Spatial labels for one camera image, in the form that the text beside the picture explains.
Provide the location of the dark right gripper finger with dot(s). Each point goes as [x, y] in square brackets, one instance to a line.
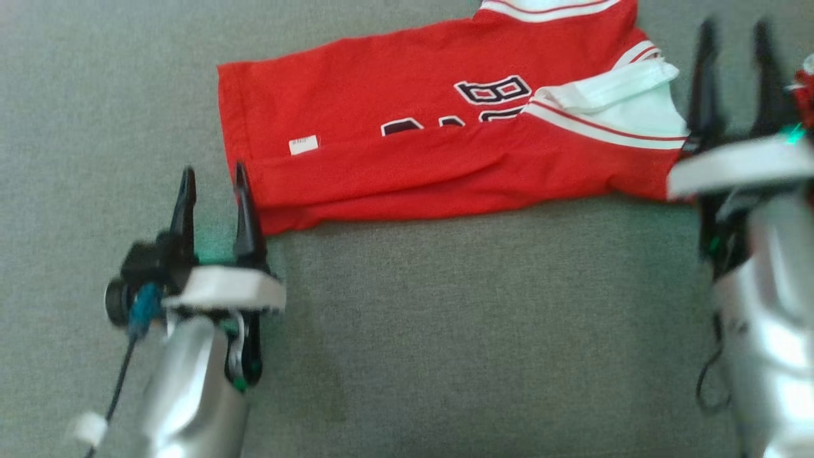
[706, 95]
[768, 95]

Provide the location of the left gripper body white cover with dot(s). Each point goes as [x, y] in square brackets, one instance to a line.
[229, 289]

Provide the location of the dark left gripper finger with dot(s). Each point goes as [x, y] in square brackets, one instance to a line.
[247, 235]
[184, 222]

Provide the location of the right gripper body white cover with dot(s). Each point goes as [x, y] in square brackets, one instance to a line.
[738, 165]

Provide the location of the red white basketball jersey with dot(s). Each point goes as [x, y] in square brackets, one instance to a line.
[381, 127]

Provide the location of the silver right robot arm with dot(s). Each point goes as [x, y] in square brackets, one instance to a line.
[776, 331]

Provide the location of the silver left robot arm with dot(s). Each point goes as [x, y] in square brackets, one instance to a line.
[191, 394]

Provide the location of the large grey sofa seat cushion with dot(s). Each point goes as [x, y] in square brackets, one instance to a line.
[445, 331]

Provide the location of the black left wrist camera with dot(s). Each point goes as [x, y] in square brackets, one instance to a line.
[143, 267]

